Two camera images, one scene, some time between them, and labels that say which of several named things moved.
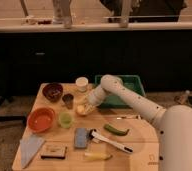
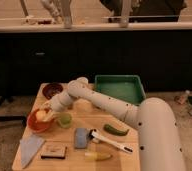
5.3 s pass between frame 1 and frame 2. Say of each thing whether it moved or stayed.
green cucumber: stayed
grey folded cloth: stayed
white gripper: moved
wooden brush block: stayed
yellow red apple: moved
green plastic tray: stayed
